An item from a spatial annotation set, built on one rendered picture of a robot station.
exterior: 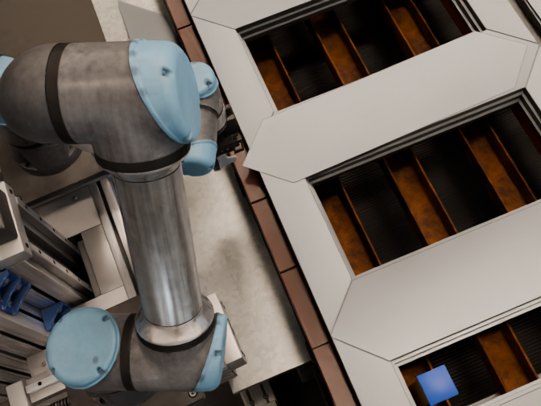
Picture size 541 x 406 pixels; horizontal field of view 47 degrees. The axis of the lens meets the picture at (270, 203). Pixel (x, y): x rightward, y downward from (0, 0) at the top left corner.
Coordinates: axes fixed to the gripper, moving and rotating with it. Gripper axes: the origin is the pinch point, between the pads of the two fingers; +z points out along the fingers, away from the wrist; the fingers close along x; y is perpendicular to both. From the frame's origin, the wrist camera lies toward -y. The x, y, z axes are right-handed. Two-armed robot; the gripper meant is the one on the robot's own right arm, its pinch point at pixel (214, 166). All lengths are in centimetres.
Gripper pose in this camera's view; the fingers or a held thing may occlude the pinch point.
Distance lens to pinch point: 142.5
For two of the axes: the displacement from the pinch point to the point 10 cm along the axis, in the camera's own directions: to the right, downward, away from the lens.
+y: 9.3, -3.7, 0.7
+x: -3.7, -8.5, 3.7
